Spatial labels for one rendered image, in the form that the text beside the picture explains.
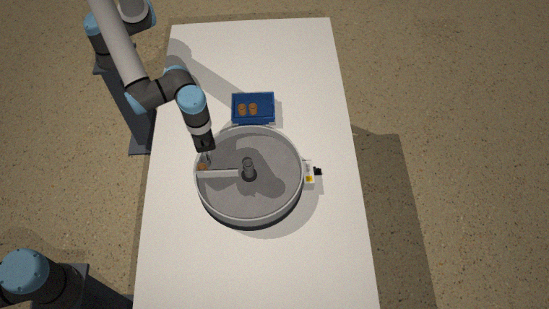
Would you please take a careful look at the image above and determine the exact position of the white control box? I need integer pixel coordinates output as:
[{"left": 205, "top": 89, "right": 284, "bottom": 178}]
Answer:
[{"left": 303, "top": 163, "right": 324, "bottom": 191}]

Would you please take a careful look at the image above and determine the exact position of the grey turntable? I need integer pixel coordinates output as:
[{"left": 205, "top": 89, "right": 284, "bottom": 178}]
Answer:
[{"left": 194, "top": 126, "right": 306, "bottom": 231}]

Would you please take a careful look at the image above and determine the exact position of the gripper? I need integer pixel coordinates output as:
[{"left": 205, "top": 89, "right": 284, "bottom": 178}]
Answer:
[{"left": 192, "top": 126, "right": 217, "bottom": 159}]

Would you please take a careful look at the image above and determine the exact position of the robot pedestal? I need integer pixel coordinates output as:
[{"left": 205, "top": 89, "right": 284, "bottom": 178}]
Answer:
[
  {"left": 92, "top": 51, "right": 157, "bottom": 156},
  {"left": 53, "top": 261, "right": 91, "bottom": 282}
]

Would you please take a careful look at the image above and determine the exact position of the blue crate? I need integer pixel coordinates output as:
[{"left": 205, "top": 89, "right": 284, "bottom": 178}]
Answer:
[{"left": 230, "top": 90, "right": 278, "bottom": 123}]

